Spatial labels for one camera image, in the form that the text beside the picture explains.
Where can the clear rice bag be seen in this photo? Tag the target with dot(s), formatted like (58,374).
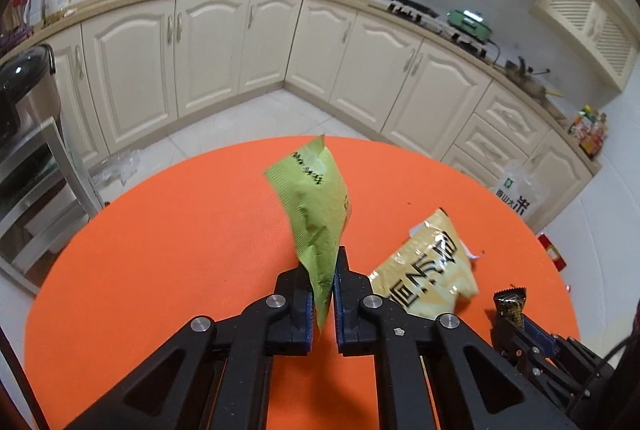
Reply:
(520,195)

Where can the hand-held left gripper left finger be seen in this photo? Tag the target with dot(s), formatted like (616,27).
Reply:
(306,310)

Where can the cream lattice wall cabinet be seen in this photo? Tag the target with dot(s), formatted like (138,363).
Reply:
(590,20)

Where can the beige packet with black print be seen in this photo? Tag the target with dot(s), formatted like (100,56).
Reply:
(425,270)

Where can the black gas stove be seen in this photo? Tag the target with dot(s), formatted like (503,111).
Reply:
(450,35)

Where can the black rice cooker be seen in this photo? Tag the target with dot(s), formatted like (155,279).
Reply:
(25,85)

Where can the green electric pot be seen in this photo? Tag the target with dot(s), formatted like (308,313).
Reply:
(470,25)

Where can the clear plastic bag on floor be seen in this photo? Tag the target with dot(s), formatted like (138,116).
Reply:
(117,166)

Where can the round orange table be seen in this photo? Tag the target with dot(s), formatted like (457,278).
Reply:
(175,260)

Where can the metal rack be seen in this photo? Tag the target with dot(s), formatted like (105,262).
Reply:
(45,210)

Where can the red gift box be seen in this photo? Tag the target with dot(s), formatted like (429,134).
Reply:
(552,251)

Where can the yellow-green packet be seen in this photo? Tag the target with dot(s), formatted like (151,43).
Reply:
(315,210)

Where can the black snack wrapper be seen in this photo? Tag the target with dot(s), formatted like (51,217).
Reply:
(510,305)

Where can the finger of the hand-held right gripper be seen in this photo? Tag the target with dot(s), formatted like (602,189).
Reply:
(542,335)
(510,345)

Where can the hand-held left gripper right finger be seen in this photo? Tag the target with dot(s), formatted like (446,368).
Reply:
(341,310)

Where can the cream base cabinets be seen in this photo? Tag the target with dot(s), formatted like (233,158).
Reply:
(250,50)

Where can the group of condiment bottles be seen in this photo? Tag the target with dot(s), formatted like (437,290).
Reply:
(589,133)

